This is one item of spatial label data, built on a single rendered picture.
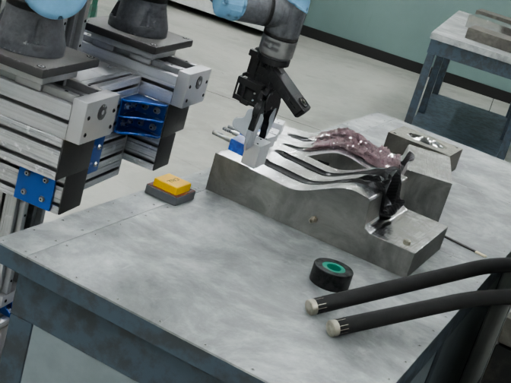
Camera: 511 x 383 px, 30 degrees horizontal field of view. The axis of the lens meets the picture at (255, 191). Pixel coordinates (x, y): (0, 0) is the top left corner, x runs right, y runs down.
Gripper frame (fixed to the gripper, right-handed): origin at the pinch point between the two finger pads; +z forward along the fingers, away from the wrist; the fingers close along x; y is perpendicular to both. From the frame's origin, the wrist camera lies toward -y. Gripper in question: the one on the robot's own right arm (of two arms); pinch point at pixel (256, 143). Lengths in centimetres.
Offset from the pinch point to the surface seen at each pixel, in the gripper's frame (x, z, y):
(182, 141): -244, 124, 141
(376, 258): 1.0, 11.1, -34.4
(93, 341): 62, 19, -8
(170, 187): 16.4, 10.7, 8.9
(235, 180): 0.8, 10.0, 1.8
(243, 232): 15.0, 12.9, -9.5
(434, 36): -396, 54, 71
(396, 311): 29, 4, -48
